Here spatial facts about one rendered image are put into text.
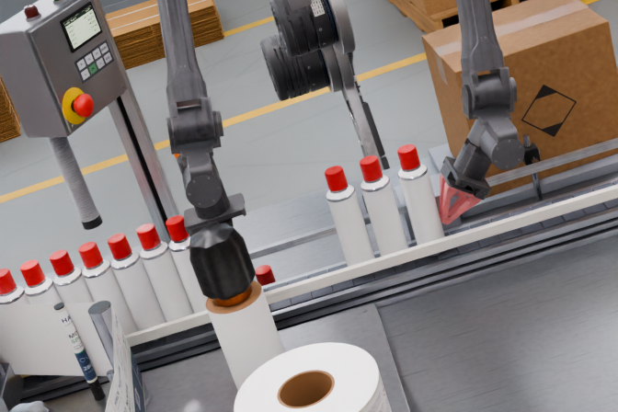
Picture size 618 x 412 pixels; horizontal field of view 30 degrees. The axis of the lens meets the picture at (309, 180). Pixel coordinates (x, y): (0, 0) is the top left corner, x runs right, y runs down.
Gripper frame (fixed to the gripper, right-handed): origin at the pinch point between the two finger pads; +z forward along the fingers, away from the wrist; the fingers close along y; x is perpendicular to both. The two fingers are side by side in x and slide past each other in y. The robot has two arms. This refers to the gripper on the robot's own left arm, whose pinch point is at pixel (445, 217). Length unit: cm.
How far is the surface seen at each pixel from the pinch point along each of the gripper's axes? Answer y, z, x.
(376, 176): 1.9, -3.6, -15.4
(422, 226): 2.5, 2.1, -4.2
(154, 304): 1, 32, -42
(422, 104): -267, 48, 80
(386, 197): 2.5, -0.8, -12.4
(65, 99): 0, 2, -68
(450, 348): 22.9, 12.9, 1.2
